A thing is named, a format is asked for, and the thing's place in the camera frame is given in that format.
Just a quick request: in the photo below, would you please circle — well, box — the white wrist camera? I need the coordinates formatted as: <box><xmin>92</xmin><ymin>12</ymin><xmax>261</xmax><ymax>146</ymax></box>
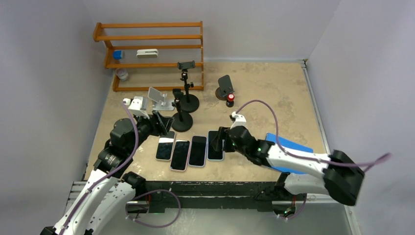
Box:
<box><xmin>230</xmin><ymin>112</ymin><xmax>247</xmax><ymax>129</ymax></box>
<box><xmin>123</xmin><ymin>96</ymin><xmax>150</xmax><ymax>119</ymax></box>

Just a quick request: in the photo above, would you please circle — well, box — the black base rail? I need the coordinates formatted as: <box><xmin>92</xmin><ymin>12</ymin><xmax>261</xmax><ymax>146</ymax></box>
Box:
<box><xmin>133</xmin><ymin>181</ymin><xmax>305</xmax><ymax>213</ymax></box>

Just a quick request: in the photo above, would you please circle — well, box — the white case smartphone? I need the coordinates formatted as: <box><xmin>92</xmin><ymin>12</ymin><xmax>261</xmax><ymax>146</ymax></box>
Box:
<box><xmin>156</xmin><ymin>131</ymin><xmax>176</xmax><ymax>161</ymax></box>

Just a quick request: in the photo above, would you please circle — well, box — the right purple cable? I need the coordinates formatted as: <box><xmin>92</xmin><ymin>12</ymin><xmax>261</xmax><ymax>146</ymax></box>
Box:
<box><xmin>235</xmin><ymin>99</ymin><xmax>392</xmax><ymax>172</ymax></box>

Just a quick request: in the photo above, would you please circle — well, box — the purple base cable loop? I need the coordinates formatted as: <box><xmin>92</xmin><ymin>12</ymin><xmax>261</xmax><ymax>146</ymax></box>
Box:
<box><xmin>125</xmin><ymin>188</ymin><xmax>181</xmax><ymax>228</ymax></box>

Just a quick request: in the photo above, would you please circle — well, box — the pink case smartphone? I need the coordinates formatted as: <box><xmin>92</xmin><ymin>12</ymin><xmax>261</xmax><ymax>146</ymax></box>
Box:
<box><xmin>169</xmin><ymin>140</ymin><xmax>190</xmax><ymax>171</ymax></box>

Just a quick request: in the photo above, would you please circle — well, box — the blue white small box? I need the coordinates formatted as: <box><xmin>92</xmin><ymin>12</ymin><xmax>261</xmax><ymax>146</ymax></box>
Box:
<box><xmin>113</xmin><ymin>50</ymin><xmax>125</xmax><ymax>60</ymax></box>

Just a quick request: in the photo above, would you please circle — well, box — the black phone stand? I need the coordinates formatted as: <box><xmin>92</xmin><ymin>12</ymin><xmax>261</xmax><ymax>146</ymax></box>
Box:
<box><xmin>171</xmin><ymin>89</ymin><xmax>193</xmax><ymax>132</ymax></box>
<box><xmin>177</xmin><ymin>61</ymin><xmax>200</xmax><ymax>113</ymax></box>

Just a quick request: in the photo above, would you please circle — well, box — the light blue case smartphone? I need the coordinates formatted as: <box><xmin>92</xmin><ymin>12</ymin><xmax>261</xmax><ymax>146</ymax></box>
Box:
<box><xmin>207</xmin><ymin>130</ymin><xmax>224</xmax><ymax>161</ymax></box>

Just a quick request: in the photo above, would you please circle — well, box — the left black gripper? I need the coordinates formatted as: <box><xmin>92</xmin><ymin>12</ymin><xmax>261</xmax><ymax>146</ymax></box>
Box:
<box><xmin>127</xmin><ymin>109</ymin><xmax>173</xmax><ymax>154</ymax></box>

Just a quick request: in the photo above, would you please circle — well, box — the white eraser block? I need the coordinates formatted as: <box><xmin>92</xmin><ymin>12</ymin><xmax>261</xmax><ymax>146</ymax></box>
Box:
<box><xmin>136</xmin><ymin>48</ymin><xmax>159</xmax><ymax>59</ymax></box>

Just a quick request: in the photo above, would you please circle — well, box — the lavender case smartphone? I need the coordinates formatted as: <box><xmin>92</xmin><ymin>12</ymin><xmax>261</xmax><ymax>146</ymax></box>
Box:
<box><xmin>188</xmin><ymin>136</ymin><xmax>207</xmax><ymax>167</ymax></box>

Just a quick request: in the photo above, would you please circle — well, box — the wooden shelf rack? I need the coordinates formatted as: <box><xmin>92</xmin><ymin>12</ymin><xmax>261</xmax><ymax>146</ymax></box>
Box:
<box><xmin>92</xmin><ymin>21</ymin><xmax>205</xmax><ymax>92</ymax></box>

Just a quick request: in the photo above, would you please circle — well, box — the red cap black stamp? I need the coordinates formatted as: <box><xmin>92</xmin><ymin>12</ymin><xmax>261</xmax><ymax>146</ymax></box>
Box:
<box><xmin>226</xmin><ymin>94</ymin><xmax>235</xmax><ymax>107</ymax></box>

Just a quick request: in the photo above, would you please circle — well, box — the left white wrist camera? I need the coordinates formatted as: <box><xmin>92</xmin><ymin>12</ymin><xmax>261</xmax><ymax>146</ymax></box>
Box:
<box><xmin>123</xmin><ymin>96</ymin><xmax>150</xmax><ymax>119</ymax></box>

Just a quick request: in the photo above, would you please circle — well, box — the blue notebook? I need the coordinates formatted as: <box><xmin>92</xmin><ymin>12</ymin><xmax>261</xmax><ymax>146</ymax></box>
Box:
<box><xmin>265</xmin><ymin>133</ymin><xmax>314</xmax><ymax>174</ymax></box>

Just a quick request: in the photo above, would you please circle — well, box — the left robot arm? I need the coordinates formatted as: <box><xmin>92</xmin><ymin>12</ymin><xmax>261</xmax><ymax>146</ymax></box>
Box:
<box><xmin>41</xmin><ymin>111</ymin><xmax>174</xmax><ymax>235</ymax></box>

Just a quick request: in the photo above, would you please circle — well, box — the round brown phone dock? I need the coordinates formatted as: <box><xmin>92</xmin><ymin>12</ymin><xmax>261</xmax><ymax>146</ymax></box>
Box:
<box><xmin>215</xmin><ymin>75</ymin><xmax>235</xmax><ymax>100</ymax></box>

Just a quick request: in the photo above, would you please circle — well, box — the clear small jar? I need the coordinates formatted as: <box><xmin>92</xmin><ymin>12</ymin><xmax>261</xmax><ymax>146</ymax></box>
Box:
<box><xmin>115</xmin><ymin>68</ymin><xmax>129</xmax><ymax>81</ymax></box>

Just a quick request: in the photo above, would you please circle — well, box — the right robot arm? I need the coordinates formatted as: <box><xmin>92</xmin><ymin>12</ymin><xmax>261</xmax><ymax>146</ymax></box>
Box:
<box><xmin>208</xmin><ymin>126</ymin><xmax>365</xmax><ymax>206</ymax></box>

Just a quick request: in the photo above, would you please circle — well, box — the silver folding phone stand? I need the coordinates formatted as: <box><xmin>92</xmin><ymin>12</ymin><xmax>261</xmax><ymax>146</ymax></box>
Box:
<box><xmin>148</xmin><ymin>87</ymin><xmax>174</xmax><ymax>111</ymax></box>

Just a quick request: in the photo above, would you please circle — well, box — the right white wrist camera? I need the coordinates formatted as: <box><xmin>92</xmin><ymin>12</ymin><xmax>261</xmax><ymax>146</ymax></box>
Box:
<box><xmin>230</xmin><ymin>112</ymin><xmax>247</xmax><ymax>129</ymax></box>

